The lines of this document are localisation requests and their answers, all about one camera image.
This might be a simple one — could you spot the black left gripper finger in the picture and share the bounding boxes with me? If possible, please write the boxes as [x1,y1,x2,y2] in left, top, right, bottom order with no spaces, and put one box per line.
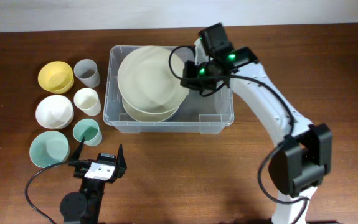
[116,144,127,171]
[69,137,85,162]

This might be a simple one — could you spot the mint green bowl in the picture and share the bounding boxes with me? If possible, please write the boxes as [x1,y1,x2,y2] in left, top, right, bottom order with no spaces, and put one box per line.
[29,131,70,168]

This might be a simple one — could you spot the beige plate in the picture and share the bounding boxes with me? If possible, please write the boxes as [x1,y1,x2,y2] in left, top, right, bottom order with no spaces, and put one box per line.
[122,99,179,122]
[118,46,189,114]

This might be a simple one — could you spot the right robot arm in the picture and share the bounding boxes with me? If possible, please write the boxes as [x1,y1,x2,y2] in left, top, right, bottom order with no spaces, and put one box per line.
[181,37,332,223]

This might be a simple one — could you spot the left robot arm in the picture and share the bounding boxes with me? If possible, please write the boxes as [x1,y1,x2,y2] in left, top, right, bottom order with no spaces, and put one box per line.
[60,140,127,223]

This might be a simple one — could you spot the mint green cup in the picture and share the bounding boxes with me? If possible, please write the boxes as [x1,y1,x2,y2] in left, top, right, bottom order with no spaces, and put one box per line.
[73,119,103,146]

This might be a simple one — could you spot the white bowl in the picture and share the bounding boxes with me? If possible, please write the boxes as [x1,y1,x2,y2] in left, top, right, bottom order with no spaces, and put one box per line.
[35,95,74,129]

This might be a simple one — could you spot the cream white cup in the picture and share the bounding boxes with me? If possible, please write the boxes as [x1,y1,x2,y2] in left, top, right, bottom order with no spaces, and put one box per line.
[73,88,101,116]

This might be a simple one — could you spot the clear plastic storage bin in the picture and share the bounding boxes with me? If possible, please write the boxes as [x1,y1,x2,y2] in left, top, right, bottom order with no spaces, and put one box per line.
[103,45,235,134]

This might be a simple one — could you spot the yellow bowl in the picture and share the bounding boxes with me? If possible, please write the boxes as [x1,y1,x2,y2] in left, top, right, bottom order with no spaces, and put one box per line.
[38,61,74,94]

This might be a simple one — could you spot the grey cup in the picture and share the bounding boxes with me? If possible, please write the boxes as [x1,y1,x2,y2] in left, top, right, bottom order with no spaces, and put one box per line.
[73,59,100,88]

